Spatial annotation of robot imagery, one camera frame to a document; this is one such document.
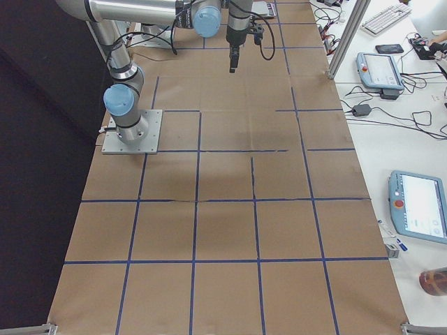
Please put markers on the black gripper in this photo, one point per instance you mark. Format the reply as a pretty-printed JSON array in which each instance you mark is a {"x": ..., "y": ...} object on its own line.
[{"x": 234, "y": 39}]

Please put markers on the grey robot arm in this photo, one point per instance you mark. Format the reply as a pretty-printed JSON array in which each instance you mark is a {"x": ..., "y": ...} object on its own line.
[
  {"x": 239, "y": 14},
  {"x": 121, "y": 99}
]

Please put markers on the silver digital kitchen scale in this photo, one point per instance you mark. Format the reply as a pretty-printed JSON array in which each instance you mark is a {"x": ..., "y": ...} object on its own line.
[{"x": 265, "y": 9}]

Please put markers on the black power adapter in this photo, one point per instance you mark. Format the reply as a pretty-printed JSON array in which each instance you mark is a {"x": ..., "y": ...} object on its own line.
[{"x": 361, "y": 110}]

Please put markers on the white keyboard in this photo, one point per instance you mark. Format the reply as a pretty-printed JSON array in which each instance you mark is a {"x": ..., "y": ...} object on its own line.
[{"x": 385, "y": 19}]

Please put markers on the far teach pendant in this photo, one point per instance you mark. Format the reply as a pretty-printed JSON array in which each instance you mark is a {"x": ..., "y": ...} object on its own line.
[{"x": 378, "y": 71}]

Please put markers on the teach pendant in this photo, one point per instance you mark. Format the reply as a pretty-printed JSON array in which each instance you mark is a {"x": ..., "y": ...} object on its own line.
[
  {"x": 418, "y": 206},
  {"x": 378, "y": 71}
]

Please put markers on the black smartphone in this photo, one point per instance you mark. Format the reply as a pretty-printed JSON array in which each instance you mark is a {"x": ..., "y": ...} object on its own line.
[{"x": 389, "y": 49}]

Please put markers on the brown paper table cover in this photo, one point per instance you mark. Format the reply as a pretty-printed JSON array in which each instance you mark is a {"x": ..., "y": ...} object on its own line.
[{"x": 253, "y": 217}]

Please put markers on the near teach pendant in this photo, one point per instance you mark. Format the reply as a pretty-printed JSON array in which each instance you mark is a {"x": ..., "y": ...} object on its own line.
[{"x": 418, "y": 206}]

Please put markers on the brown glass jar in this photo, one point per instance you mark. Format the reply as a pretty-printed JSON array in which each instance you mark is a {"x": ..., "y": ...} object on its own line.
[{"x": 433, "y": 281}]

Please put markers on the aluminium frame post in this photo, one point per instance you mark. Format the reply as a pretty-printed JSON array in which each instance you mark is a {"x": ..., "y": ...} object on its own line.
[{"x": 350, "y": 30}]

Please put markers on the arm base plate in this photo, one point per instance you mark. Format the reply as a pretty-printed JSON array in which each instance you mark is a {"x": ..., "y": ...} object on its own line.
[{"x": 143, "y": 138}]

